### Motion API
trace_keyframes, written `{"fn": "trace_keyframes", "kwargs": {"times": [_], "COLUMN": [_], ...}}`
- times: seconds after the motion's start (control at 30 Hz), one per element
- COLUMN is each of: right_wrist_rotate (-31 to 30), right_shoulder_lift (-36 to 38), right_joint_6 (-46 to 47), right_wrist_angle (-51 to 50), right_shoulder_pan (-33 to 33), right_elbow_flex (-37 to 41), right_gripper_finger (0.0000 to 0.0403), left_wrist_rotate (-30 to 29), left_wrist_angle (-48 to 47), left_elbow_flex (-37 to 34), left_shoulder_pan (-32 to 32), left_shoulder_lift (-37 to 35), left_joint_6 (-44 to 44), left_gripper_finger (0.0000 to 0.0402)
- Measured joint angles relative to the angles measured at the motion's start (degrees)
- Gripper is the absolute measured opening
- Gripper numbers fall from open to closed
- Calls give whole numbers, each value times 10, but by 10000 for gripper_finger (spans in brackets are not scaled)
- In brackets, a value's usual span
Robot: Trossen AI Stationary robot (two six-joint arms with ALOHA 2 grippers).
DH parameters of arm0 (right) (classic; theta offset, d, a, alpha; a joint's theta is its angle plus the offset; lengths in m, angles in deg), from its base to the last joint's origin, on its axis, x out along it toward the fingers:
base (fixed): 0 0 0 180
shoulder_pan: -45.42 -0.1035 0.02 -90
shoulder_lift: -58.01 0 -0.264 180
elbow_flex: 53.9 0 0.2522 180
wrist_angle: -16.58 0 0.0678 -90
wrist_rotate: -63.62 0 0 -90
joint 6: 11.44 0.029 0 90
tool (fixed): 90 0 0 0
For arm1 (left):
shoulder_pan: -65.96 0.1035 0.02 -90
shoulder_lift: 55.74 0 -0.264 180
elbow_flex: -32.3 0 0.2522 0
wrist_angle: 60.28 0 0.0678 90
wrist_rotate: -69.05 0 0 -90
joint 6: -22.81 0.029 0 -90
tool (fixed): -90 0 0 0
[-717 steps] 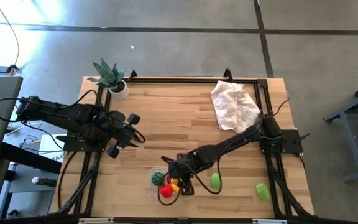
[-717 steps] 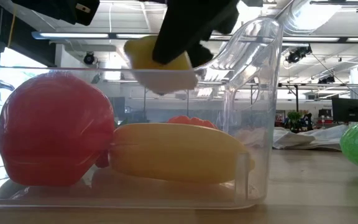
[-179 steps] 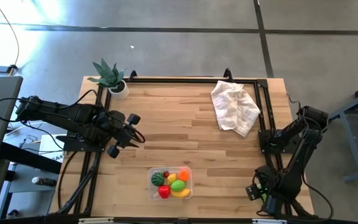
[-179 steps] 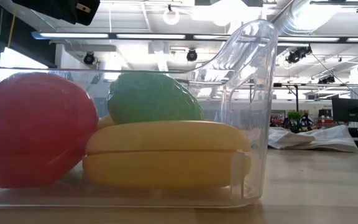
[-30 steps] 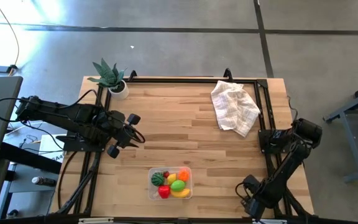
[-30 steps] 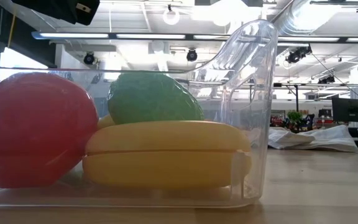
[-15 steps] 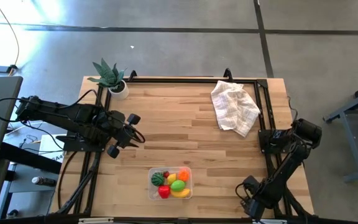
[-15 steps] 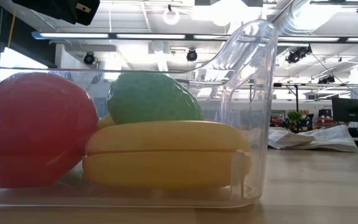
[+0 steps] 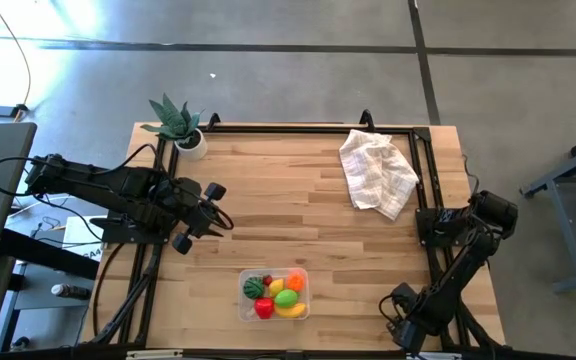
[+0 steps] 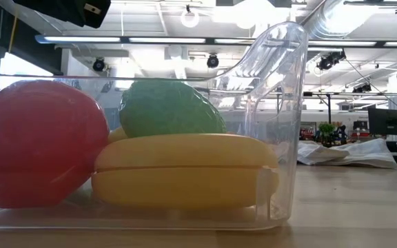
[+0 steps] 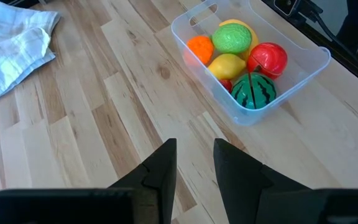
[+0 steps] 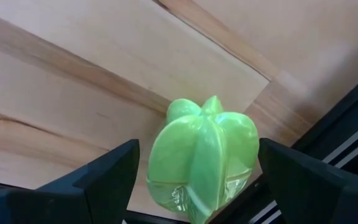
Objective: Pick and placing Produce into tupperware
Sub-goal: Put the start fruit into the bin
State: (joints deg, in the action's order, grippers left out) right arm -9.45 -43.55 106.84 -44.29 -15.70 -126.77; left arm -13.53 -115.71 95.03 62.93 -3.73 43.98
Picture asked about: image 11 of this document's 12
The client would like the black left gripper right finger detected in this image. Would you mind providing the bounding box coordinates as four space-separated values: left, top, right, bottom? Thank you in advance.
213 138 310 224

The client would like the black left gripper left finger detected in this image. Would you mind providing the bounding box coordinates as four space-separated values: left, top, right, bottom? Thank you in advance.
109 138 178 224

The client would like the green striped watermelon toy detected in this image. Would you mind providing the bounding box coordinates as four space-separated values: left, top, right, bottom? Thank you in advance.
231 72 277 110

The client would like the small red strawberry toy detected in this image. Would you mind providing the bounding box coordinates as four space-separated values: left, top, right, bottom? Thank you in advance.
218 79 233 93

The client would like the yellow lemon toy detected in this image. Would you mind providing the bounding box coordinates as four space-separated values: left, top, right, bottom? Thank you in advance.
208 53 247 81

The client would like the red apple toy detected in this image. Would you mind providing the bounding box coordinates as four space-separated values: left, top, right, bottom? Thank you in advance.
247 42 288 80

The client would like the orange fruit toy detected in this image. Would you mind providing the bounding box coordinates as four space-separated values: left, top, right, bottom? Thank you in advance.
186 35 214 65

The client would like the clear plastic container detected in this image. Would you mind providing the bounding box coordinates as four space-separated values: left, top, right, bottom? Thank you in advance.
170 0 331 126

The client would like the green textured round toy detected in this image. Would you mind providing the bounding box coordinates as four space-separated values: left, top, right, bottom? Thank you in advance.
211 22 253 55

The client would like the yellow banana toy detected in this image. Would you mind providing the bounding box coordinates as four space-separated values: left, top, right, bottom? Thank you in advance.
218 19 260 62

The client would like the white checked cloth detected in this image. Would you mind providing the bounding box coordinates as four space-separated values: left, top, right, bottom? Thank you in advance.
0 1 61 110

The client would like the black table-level camera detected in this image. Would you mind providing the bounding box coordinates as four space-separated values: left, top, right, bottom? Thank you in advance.
273 0 324 20

